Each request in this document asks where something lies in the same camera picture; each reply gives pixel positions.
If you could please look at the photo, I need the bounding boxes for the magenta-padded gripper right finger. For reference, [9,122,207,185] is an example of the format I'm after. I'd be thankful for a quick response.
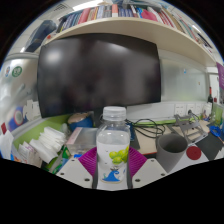
[128,147,168,189]

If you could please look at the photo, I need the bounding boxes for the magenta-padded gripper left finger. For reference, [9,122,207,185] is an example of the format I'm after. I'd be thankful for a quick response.
[55,146,99,189]

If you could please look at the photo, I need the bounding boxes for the clear plastic drink bottle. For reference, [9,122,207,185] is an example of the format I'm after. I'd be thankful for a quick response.
[96,105,131,185]

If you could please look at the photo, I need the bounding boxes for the grey cup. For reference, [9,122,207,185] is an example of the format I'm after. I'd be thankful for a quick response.
[155,133,189,174]

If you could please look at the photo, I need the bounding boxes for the clear plastic box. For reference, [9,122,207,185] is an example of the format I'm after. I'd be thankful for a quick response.
[65,126,98,156]

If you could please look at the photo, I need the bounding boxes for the stack of white tissues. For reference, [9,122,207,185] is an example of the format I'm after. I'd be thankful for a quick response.
[29,126,67,164]

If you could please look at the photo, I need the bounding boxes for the flat round red coaster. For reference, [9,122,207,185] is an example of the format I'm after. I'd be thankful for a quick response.
[185,145,203,161]

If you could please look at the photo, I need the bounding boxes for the blue round container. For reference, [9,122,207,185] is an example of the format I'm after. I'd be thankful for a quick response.
[67,112,95,133]

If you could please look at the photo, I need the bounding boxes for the silver laptop stand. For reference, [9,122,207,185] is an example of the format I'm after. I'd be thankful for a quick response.
[166,111,208,145]

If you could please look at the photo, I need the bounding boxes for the black desk mat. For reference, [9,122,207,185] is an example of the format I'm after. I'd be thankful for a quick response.
[194,132,224,161]

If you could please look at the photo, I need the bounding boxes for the dark wine bottle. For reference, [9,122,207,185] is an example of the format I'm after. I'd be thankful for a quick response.
[207,87,214,104]

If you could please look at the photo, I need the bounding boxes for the black computer monitor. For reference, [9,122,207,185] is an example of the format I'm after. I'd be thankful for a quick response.
[36,32,162,119]

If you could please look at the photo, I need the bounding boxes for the shelf unit with books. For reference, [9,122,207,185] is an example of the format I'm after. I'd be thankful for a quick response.
[24,0,218,68]

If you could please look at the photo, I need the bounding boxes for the ceiling light panels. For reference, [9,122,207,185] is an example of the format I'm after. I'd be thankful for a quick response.
[72,0,105,12]

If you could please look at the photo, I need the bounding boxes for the black cable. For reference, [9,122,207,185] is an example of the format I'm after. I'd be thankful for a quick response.
[128,118,167,139]

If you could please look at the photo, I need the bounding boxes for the blue coiled cable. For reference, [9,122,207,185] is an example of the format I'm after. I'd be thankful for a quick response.
[209,124,224,139]

